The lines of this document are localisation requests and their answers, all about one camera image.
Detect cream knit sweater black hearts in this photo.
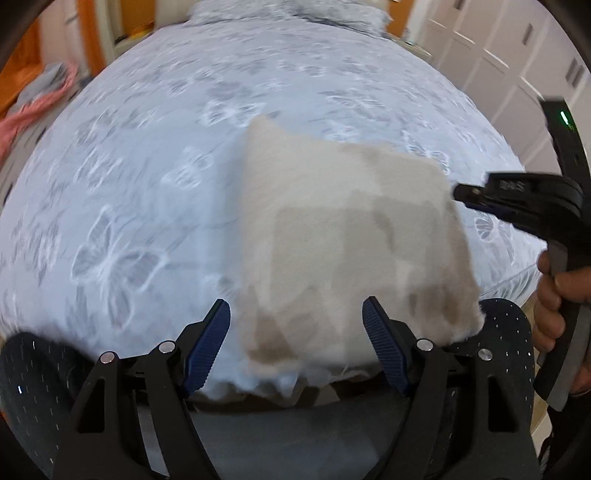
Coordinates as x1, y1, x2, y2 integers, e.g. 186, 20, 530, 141
236, 116, 484, 377

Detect person's right hand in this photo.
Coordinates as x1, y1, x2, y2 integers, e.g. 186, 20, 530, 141
531, 250, 591, 395

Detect black sparkly trouser leg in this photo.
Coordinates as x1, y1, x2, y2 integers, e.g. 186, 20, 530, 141
444, 299, 535, 409

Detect white panelled wardrobe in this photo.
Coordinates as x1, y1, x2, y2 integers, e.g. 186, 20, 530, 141
403, 0, 590, 173

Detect grey butterfly print bedspread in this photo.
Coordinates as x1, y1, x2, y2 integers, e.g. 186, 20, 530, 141
1, 18, 543, 404

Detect right grey floral pillow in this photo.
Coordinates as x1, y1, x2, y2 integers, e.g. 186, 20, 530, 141
187, 0, 392, 36

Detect pink blanket on floor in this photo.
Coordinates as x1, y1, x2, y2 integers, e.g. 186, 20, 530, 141
1, 62, 78, 164

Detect grey cloth on floor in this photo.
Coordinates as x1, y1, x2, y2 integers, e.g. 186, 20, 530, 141
11, 62, 68, 110

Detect orange curtain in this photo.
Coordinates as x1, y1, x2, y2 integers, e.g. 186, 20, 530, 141
0, 20, 44, 118

